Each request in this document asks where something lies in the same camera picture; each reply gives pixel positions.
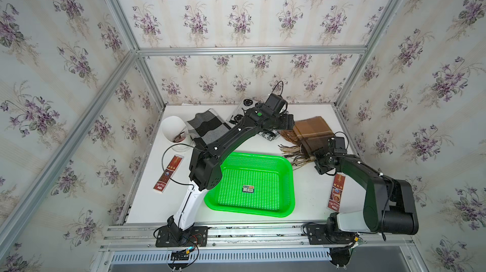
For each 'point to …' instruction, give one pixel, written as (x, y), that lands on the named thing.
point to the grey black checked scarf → (206, 126)
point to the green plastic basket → (255, 184)
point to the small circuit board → (182, 255)
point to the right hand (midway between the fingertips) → (312, 157)
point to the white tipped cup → (175, 131)
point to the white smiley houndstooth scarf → (246, 103)
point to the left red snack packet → (168, 173)
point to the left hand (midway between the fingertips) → (289, 123)
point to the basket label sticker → (248, 189)
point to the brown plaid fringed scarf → (309, 135)
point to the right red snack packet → (335, 199)
